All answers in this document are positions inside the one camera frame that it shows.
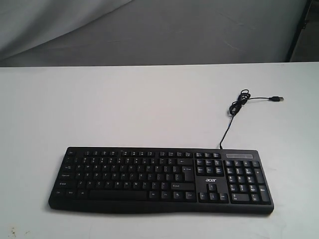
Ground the black acer keyboard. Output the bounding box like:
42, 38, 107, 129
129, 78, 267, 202
48, 147, 274, 215

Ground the grey backdrop cloth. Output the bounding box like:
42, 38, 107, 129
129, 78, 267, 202
0, 0, 307, 67

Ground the black stand pole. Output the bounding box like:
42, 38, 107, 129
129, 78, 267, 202
285, 0, 319, 62

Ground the black usb cable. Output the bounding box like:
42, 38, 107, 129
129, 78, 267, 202
219, 90, 285, 150

